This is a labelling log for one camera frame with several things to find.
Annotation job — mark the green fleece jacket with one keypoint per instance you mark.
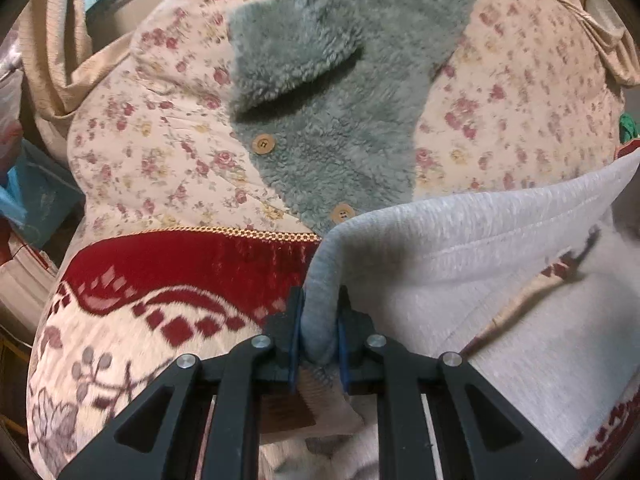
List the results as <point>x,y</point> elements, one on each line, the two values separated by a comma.
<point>330,95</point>

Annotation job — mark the green object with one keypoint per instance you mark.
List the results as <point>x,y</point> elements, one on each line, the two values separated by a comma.
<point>629,130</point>

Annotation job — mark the red patterned blanket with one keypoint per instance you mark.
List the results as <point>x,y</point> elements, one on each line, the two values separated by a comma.
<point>150,320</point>

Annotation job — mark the blue plastic bag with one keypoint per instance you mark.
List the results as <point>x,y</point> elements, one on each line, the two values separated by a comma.
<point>40,200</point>

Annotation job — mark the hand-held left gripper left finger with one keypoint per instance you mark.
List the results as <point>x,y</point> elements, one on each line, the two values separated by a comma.
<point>295,332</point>

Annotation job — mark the floral quilt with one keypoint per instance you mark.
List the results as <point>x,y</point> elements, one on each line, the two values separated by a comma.
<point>175,135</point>

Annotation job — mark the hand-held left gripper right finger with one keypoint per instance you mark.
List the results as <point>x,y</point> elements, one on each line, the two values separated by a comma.
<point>343,355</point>

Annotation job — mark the beige cloth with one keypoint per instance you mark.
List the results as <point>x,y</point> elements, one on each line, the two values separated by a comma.
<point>595,15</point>

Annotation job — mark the beige curtain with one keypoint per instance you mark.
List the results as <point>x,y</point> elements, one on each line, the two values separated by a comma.
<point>55,55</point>

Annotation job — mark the grey sweat pants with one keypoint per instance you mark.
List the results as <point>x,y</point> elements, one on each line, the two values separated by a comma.
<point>450,270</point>

